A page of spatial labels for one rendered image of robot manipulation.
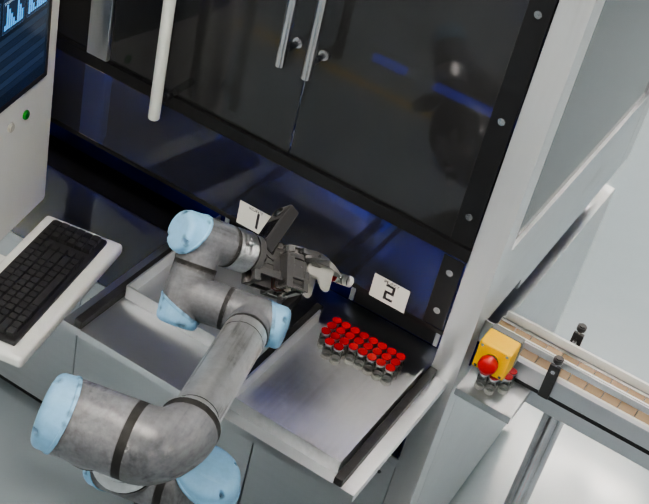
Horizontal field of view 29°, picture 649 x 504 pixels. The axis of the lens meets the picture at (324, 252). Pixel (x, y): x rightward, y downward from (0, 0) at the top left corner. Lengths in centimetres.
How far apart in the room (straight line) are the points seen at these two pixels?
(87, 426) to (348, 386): 91
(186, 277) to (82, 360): 125
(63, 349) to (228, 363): 144
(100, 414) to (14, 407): 187
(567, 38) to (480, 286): 56
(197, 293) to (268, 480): 111
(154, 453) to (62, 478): 172
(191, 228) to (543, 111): 66
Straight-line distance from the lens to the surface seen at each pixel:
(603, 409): 267
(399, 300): 260
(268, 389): 252
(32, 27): 265
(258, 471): 313
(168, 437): 177
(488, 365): 253
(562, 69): 222
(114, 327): 260
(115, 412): 178
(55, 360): 339
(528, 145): 230
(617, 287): 464
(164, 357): 255
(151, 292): 269
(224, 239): 211
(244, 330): 202
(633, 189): 521
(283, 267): 221
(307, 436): 245
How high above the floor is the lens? 264
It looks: 38 degrees down
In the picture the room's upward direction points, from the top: 14 degrees clockwise
